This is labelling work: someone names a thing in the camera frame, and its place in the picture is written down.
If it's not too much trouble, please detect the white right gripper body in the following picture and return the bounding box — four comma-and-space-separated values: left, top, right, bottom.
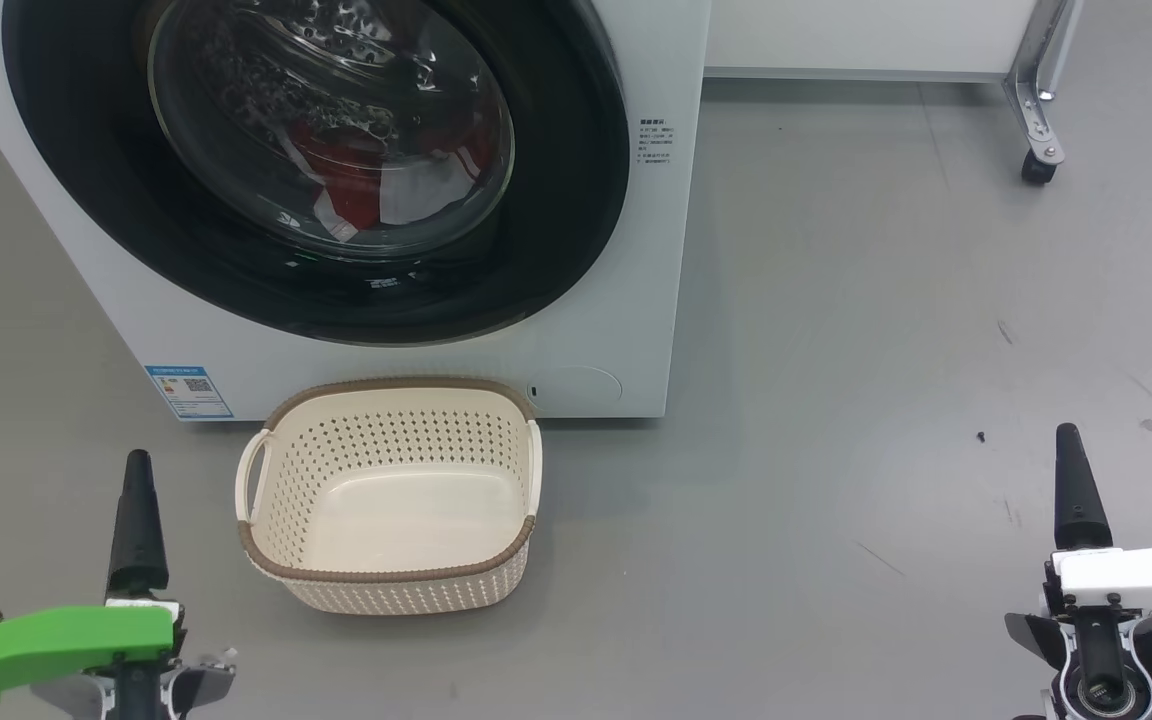
1004, 547, 1152, 669

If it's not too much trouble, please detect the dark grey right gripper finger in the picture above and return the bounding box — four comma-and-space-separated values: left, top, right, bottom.
1054, 423, 1114, 551

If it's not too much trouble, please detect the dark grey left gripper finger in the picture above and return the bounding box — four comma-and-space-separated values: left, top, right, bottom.
106, 450, 169, 599

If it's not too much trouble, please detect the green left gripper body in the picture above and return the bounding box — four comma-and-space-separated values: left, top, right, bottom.
0, 598, 237, 720

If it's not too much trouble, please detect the red garment with white cuff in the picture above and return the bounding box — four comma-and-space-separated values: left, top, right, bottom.
281, 130, 387, 246

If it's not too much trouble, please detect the red white striped garment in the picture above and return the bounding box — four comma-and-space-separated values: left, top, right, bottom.
376, 125, 497, 229

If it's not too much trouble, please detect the black glass washing machine door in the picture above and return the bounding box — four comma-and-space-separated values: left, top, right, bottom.
1, 0, 632, 348

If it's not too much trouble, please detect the cream perforated laundry basket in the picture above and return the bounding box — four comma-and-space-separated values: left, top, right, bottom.
234, 376, 544, 616

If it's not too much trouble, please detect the white front-load washing machine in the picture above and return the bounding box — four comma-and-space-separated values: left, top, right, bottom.
0, 0, 712, 423

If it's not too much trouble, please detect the blue energy label sticker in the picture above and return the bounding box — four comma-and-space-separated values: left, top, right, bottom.
144, 365, 235, 421

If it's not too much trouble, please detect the white cabinet panel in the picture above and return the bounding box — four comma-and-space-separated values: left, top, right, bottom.
704, 0, 1047, 83

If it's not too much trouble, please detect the metal frame leg with caster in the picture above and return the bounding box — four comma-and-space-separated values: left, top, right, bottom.
1001, 0, 1087, 186

